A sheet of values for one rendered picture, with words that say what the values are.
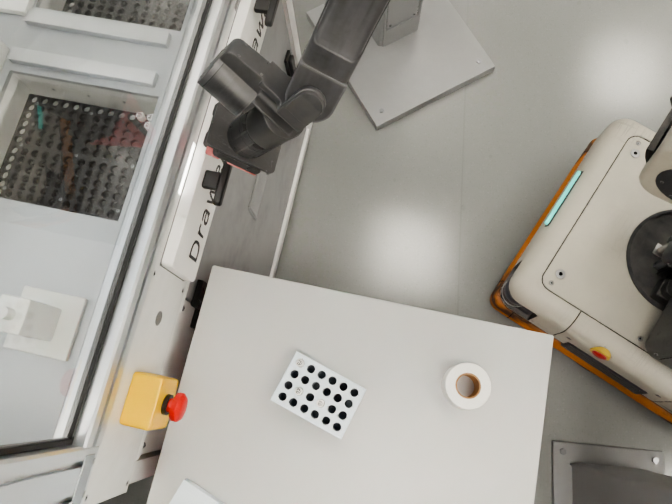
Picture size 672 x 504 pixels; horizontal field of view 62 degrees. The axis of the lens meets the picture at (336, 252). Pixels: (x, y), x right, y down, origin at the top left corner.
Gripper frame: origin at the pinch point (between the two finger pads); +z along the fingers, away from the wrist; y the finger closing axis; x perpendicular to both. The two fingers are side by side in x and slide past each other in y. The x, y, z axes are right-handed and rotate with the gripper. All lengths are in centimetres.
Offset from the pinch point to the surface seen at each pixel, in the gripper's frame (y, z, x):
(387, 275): -79, 57, -9
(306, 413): -24.0, -1.4, 33.5
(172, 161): 6.7, -2.3, 4.9
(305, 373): -22.8, -0.5, 27.8
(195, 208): 0.1, 3.4, 8.3
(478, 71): -89, 44, -82
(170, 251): 2.2, 2.0, 15.9
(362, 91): -61, 66, -68
